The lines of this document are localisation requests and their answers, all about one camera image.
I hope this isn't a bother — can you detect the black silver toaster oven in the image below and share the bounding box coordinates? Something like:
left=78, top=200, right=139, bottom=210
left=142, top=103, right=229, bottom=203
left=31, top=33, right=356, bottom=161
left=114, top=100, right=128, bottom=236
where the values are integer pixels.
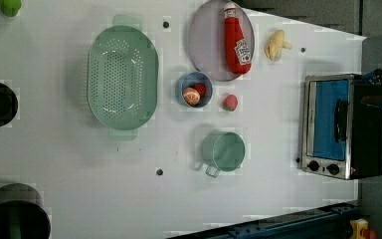
left=300, top=74, right=382, bottom=180

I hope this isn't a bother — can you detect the red toy fruit in bowl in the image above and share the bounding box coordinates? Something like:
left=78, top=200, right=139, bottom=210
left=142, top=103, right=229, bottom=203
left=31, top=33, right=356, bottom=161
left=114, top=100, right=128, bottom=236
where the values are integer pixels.
left=193, top=83, right=206, bottom=98

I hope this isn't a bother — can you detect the blue small bowl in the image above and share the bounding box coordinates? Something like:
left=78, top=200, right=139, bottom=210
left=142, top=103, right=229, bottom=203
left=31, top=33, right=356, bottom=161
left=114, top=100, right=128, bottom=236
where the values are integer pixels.
left=176, top=72, right=213, bottom=108

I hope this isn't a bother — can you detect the red toy strawberry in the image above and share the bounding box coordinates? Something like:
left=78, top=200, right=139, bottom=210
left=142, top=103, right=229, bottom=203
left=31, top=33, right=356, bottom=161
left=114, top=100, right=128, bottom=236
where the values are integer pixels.
left=222, top=95, right=238, bottom=112

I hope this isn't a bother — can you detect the green metal mug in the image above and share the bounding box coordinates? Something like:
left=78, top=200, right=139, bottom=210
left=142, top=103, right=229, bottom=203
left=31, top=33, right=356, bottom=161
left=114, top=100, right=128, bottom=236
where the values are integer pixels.
left=202, top=131, right=246, bottom=178

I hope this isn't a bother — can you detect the green perforated colander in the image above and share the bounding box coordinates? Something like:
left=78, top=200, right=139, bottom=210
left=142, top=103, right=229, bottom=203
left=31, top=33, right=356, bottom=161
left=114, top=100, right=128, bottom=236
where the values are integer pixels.
left=87, top=15, right=159, bottom=140

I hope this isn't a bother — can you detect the grey round plate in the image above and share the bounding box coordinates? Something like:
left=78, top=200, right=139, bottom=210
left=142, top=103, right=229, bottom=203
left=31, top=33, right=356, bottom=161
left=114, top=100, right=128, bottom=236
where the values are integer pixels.
left=188, top=0, right=255, bottom=82

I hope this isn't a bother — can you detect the red ketchup bottle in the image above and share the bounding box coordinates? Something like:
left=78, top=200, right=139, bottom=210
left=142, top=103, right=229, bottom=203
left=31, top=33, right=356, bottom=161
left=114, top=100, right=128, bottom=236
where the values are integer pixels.
left=224, top=1, right=252, bottom=75

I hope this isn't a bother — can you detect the yellow toy banana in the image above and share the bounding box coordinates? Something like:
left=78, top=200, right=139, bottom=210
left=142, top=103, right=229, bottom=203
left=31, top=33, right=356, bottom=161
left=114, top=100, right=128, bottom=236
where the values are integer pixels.
left=264, top=30, right=291, bottom=61

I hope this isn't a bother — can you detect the yellow red object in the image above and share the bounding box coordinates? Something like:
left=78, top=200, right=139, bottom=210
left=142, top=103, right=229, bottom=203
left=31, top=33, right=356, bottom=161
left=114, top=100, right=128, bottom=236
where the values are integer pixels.
left=350, top=218, right=377, bottom=239

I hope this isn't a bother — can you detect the black round base lower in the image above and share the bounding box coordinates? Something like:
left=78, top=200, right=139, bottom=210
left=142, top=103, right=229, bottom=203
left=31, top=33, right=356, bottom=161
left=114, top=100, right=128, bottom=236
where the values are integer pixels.
left=0, top=183, right=52, bottom=239

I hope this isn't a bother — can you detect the green cylinder object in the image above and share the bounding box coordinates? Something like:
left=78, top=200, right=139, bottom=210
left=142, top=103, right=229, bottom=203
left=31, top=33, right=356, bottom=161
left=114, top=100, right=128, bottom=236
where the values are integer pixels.
left=0, top=0, right=22, bottom=17

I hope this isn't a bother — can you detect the blue metal frame rail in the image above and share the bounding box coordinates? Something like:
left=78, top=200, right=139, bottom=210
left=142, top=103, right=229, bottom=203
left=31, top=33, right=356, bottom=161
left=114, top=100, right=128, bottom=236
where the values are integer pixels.
left=170, top=203, right=360, bottom=239

